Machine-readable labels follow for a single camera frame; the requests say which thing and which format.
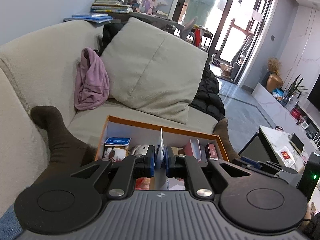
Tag white cream tube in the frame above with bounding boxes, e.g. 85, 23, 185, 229
153, 128, 185, 191

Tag red card box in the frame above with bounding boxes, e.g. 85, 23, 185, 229
205, 144, 219, 159

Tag brown cardboard box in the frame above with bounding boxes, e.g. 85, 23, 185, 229
171, 147, 184, 155

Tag white crochet bunny doll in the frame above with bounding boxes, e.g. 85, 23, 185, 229
129, 145, 149, 156

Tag colourful feather shuttlecock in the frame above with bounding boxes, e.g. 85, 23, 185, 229
135, 178, 154, 190

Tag person's left hand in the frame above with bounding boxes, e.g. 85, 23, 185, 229
298, 202, 320, 240

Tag orange cardboard storage box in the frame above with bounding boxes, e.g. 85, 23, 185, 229
96, 116, 229, 200

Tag red and white booklet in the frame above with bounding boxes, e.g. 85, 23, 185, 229
277, 146, 296, 168

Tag marble coffee table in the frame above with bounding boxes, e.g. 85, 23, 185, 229
238, 125, 320, 205

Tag right leg in jeans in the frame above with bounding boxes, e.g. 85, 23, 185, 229
213, 118, 240, 162

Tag leg in jeans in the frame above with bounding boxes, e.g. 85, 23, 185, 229
1, 106, 110, 239
213, 118, 240, 162

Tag black puffer jacket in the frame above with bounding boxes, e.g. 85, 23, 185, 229
189, 62, 225, 121

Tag white marble tv cabinet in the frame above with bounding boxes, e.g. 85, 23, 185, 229
252, 83, 318, 149

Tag left leg in jeans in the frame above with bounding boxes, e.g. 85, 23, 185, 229
1, 106, 110, 239

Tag potted green plant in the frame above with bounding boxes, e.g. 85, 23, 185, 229
281, 75, 308, 106

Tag black television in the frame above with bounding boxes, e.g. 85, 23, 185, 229
308, 76, 320, 111

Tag beige cushion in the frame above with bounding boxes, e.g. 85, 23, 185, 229
101, 17, 208, 124

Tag pink crumpled garment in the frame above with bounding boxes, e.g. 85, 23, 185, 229
74, 47, 110, 111

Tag copper vase with dried flowers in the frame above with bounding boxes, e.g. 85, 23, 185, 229
266, 57, 283, 93

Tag beige sofa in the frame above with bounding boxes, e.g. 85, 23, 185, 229
1, 21, 217, 212

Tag blue folder on desk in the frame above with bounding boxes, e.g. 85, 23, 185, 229
63, 13, 113, 23

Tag stack of books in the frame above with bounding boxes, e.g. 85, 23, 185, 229
91, 0, 133, 14

